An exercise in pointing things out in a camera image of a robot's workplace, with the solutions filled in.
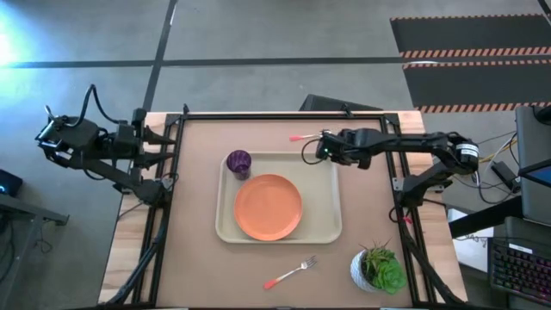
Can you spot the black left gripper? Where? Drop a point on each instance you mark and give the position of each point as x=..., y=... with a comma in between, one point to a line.
x=127, y=140

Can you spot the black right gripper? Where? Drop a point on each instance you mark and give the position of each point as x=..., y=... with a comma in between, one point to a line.
x=355, y=142

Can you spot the purple faceted plastic cup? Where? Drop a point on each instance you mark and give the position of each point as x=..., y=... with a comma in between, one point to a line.
x=239, y=161

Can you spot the orange plastic plate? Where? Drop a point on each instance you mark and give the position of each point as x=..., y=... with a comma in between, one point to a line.
x=267, y=206

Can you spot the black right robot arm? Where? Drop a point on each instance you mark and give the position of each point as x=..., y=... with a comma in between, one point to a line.
x=413, y=140

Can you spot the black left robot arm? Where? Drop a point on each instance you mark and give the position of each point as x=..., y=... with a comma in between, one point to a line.
x=77, y=133

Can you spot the beige plastic tray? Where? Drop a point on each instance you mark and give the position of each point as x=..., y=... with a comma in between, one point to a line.
x=318, y=194

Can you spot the black angular panel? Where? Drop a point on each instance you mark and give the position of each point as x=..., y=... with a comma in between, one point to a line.
x=331, y=103

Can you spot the dark metal stand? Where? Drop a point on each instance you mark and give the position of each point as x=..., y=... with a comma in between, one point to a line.
x=26, y=215

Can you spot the black device with blue light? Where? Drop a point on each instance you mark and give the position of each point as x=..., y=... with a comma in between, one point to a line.
x=8, y=183

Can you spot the succulent in white pot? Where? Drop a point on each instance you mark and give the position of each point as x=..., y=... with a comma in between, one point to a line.
x=387, y=275

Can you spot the black hazard-striped floor mat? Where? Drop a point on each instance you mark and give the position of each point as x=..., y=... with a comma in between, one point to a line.
x=469, y=34
x=473, y=84

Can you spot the black desk bar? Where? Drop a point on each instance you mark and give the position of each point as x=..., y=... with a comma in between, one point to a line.
x=482, y=219

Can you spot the black power adapter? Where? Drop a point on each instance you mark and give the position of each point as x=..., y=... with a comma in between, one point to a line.
x=504, y=175

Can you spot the white paper sheet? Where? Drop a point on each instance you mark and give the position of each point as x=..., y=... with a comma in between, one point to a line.
x=471, y=254

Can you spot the grey monitor back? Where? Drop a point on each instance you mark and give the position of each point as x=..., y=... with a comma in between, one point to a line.
x=531, y=142

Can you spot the tablet with blue screen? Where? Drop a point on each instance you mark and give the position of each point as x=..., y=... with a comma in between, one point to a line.
x=540, y=174

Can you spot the black backlit keyboard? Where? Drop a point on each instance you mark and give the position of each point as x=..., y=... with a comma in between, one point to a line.
x=521, y=271

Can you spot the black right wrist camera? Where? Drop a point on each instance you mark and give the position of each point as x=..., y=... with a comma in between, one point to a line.
x=329, y=153

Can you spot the black metal table frame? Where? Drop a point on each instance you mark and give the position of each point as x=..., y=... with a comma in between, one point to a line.
x=280, y=116

